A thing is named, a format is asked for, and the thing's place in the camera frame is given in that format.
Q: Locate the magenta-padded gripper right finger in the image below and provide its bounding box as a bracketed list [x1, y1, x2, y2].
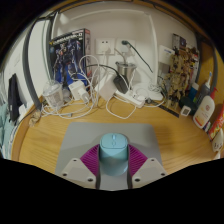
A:
[127, 143, 168, 189]

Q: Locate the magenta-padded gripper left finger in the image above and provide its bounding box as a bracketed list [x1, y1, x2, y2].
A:
[59, 143, 102, 189]

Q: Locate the light blue computer mouse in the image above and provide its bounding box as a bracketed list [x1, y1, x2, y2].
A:
[98, 132, 130, 177]

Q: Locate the grey mouse pad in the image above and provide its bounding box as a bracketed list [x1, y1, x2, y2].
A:
[54, 121, 164, 191]

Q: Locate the flat black strip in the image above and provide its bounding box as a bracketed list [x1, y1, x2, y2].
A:
[164, 105, 183, 118]

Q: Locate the small white square clock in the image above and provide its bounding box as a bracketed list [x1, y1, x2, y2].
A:
[179, 105, 192, 117]

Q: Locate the white printed mug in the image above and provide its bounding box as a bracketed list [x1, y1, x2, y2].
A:
[211, 128, 224, 159]

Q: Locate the white power strip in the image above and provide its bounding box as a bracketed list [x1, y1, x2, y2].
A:
[114, 89, 148, 108]

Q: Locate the white pump bottle red cap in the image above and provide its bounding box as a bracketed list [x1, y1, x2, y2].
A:
[192, 87, 218, 130]

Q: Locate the white flat device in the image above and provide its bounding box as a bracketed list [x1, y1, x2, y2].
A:
[133, 83, 164, 101]

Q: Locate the clear plastic cup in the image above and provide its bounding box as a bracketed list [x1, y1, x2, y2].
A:
[42, 79, 64, 109]

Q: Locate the red chips can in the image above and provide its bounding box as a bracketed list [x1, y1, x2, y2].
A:
[207, 104, 224, 141]

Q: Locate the small white charger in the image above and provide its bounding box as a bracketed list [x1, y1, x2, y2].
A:
[68, 80, 91, 103]

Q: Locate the bed with teal bedding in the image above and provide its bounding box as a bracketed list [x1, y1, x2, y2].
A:
[0, 101, 16, 158]

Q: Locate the large white adapter block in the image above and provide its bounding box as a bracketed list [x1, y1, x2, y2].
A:
[96, 74, 118, 101]

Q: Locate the black power adapter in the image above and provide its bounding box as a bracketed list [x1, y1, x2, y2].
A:
[113, 74, 129, 94]

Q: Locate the brown tree figurine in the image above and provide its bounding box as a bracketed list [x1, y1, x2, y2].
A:
[164, 53, 188, 108]
[181, 46, 200, 98]

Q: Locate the black backpack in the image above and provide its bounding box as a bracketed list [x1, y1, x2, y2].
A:
[8, 73, 24, 123]

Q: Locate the steel cup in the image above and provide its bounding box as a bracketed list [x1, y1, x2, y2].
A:
[115, 60, 138, 81]

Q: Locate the robot model kit box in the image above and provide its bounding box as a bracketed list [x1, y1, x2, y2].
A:
[49, 28, 92, 88]

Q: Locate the colourful poster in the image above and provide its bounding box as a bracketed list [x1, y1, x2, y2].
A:
[171, 33, 201, 68]

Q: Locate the white charging cable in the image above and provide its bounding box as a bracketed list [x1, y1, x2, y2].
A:
[39, 54, 168, 120]

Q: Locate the black plug with cable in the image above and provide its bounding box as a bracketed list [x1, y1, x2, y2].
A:
[121, 39, 154, 74]

